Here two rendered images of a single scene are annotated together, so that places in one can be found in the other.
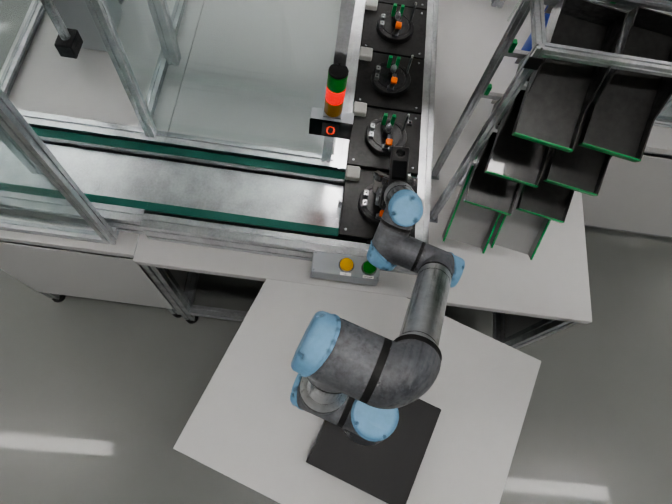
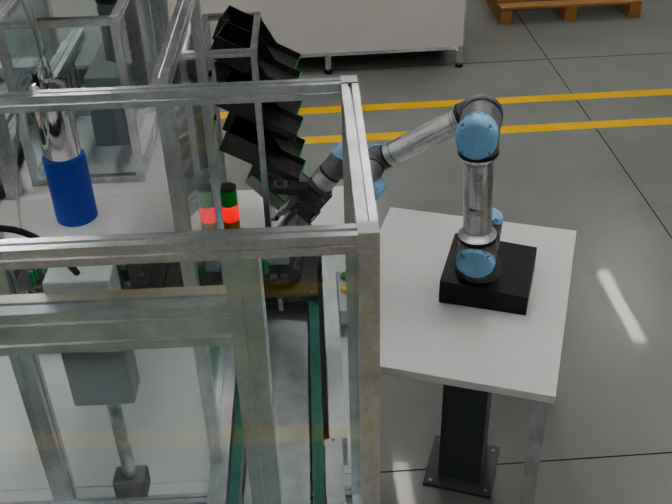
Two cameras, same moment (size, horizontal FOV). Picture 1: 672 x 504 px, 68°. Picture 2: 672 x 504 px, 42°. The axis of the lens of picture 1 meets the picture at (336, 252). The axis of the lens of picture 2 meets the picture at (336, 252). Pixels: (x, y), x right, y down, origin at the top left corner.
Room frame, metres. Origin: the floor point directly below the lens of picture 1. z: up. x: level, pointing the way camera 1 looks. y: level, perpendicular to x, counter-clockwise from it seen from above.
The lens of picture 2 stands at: (0.33, 2.19, 2.63)
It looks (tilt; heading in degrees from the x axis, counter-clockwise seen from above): 34 degrees down; 276
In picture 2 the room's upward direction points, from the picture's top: 2 degrees counter-clockwise
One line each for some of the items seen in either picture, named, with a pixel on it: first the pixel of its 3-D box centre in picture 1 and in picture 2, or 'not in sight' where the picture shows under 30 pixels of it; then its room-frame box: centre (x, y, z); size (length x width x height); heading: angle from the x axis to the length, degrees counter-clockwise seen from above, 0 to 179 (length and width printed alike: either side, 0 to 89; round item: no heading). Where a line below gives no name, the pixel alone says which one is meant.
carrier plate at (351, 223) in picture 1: (379, 206); not in sight; (0.77, -0.10, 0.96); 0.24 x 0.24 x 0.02; 7
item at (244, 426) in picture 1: (368, 402); (460, 291); (0.18, -0.21, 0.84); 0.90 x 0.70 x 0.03; 79
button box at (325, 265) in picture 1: (345, 268); not in sight; (0.54, -0.04, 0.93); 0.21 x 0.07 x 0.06; 97
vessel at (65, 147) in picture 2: not in sight; (52, 107); (1.64, -0.59, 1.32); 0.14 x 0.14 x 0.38
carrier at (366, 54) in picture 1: (392, 72); not in sight; (1.26, -0.03, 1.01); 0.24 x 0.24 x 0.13; 7
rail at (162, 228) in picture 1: (287, 243); not in sight; (0.58, 0.16, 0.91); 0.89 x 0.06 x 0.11; 97
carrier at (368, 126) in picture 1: (387, 130); not in sight; (1.02, -0.06, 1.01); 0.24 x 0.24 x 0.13; 7
